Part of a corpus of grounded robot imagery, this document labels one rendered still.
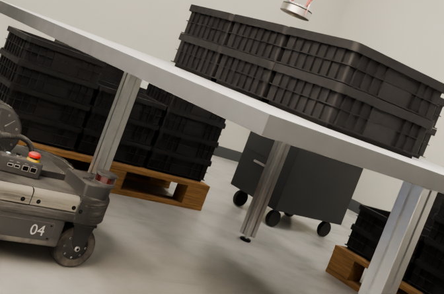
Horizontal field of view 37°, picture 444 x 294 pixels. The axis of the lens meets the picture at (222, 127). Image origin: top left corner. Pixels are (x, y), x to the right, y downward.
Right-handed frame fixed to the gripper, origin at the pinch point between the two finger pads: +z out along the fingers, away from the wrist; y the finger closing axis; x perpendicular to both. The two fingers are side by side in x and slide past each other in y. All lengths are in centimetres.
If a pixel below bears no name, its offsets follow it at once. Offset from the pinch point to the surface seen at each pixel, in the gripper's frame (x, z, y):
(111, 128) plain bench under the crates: -33, 68, 56
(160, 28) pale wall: -304, 14, 155
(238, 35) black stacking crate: 11.5, 18.0, 11.8
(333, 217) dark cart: -201, 84, -37
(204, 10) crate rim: -4.0, 13.5, 30.4
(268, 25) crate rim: 22.7, 12.8, 1.8
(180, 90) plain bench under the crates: 89, 38, -1
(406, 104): 30, 19, -44
